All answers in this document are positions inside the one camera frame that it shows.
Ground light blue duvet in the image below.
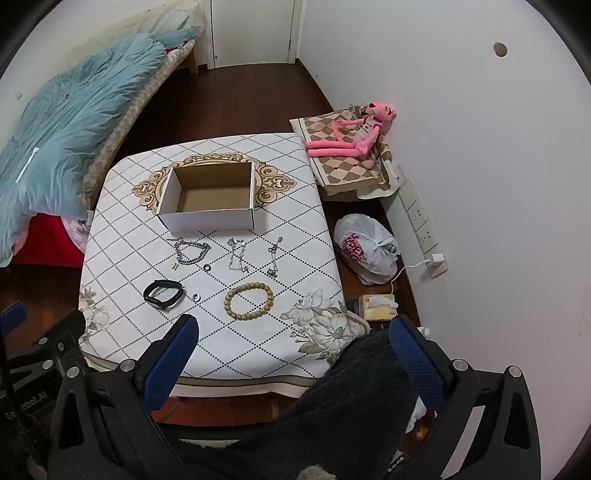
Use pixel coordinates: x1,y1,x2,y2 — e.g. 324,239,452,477
0,28,199,266

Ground pink floral cloth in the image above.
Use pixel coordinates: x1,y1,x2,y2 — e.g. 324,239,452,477
62,217,90,252

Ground white cardboard box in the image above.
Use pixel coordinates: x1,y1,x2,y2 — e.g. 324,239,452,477
157,161,256,233

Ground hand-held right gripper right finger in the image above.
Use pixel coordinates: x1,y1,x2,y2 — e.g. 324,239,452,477
389,315,542,480

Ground red cloth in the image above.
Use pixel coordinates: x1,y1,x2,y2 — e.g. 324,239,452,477
11,215,88,268

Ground chunky silver chain bracelet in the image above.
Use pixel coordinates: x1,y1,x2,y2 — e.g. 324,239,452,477
174,239,212,266

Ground bed with checkered mattress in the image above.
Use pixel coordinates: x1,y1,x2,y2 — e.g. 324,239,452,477
83,39,199,217

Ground white plastic bag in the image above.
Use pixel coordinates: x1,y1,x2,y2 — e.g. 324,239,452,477
334,213,399,285

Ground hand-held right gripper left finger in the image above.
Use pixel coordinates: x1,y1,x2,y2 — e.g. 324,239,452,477
48,313,200,480

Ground thin silver chain bracelet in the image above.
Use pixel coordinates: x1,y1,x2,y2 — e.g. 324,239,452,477
227,237,250,272

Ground yellow tissue box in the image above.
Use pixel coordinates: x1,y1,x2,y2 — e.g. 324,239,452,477
359,294,399,322

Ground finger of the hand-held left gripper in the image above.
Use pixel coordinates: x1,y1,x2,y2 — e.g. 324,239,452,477
9,309,87,374
0,302,28,365

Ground wooden bead bracelet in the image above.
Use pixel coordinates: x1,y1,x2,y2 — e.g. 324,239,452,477
224,282,275,319

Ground silver chain with charms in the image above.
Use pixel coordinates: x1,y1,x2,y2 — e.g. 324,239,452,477
268,237,284,278

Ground black fitness band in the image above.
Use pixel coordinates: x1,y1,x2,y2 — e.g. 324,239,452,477
143,280,184,309

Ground white power strip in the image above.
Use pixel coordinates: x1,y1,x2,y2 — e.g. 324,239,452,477
392,164,439,254

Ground pink plush toy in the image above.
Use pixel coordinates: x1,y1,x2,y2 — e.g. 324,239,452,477
305,102,398,160

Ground white door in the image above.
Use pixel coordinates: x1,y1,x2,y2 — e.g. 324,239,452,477
210,0,296,70

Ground white diamond-patterned tablecloth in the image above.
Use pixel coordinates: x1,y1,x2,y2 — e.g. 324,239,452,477
78,133,370,384

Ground white charger cable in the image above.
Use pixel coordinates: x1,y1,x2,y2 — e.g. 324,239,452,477
390,261,432,296

